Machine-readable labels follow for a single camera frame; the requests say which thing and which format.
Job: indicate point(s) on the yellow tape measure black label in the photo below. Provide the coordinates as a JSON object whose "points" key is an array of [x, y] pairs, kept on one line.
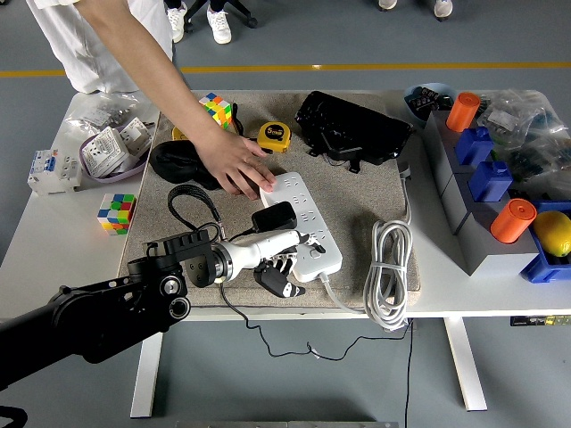
{"points": [[273, 136]]}

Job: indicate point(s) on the white power strip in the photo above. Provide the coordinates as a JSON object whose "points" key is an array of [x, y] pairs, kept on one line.
{"points": [[330, 263]]}

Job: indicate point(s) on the clear bag of screws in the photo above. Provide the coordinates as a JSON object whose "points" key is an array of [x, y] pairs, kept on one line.
{"points": [[102, 111]]}

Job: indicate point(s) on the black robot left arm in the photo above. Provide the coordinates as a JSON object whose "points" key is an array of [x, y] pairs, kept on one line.
{"points": [[89, 321]]}

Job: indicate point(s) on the light blue bowl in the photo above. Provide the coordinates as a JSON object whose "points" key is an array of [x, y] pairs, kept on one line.
{"points": [[412, 113]]}

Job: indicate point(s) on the grey stepped box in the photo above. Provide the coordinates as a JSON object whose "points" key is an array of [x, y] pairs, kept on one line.
{"points": [[490, 258]]}

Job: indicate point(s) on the grey sneaker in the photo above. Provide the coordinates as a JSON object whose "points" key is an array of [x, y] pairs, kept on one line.
{"points": [[387, 3], [443, 8]]}

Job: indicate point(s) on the white wall socket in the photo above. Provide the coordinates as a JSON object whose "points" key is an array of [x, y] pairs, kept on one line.
{"points": [[136, 134], [105, 151]]}

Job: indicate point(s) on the person's hand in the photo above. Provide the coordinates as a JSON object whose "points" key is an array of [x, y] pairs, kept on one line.
{"points": [[227, 160]]}

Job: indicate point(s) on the white circuit breaker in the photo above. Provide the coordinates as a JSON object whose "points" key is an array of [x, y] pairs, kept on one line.
{"points": [[53, 171]]}

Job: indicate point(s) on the blue storage bin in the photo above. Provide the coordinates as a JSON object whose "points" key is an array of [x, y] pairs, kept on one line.
{"points": [[542, 269]]}

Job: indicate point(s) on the black plug adapter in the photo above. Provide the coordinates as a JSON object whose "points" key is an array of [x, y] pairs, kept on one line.
{"points": [[274, 216]]}

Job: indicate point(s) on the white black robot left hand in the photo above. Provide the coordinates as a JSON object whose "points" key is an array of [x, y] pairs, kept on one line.
{"points": [[267, 249]]}

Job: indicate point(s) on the black cloth pouch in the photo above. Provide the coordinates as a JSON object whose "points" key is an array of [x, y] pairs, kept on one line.
{"points": [[174, 162]]}

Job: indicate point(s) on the yellow lemon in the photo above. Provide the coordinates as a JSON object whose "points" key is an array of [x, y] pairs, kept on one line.
{"points": [[553, 232]]}

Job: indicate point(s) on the grey-brown mat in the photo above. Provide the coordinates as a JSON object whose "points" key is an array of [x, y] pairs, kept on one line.
{"points": [[357, 196]]}

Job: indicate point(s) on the blue block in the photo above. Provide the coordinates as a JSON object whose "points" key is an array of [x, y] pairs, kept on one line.
{"points": [[473, 147], [490, 183]]}

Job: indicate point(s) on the person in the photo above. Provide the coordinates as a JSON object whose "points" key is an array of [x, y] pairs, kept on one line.
{"points": [[67, 44]]}

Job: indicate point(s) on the glossy black plastic tray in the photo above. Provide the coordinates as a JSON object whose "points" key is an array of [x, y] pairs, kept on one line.
{"points": [[352, 125]]}

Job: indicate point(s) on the white table leg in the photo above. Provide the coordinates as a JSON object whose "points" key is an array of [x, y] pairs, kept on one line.
{"points": [[466, 365], [147, 383]]}

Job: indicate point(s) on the purple basket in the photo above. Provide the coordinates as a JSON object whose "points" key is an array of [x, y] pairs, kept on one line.
{"points": [[111, 179]]}

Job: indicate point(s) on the white sneaker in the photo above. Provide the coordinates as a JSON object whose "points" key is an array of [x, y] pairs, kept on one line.
{"points": [[177, 22], [219, 26]]}

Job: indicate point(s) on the black label strip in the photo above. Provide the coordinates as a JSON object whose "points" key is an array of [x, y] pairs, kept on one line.
{"points": [[540, 320]]}

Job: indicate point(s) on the colourful puzzle cube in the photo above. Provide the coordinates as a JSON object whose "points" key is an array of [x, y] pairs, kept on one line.
{"points": [[216, 109], [116, 214]]}

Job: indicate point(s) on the person's forearm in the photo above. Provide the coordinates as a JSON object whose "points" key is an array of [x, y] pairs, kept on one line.
{"points": [[143, 67]]}

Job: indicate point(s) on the orange cylinder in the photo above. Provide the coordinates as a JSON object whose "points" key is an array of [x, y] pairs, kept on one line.
{"points": [[510, 223], [461, 111]]}

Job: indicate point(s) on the clear bags of parts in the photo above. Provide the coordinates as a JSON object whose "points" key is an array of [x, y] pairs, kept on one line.
{"points": [[535, 134]]}

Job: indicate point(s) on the black office chair base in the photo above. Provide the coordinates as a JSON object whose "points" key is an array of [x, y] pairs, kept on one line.
{"points": [[243, 13]]}

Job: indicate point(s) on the yellow tape measure metal clip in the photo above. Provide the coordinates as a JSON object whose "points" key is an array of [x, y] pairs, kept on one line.
{"points": [[177, 134]]}

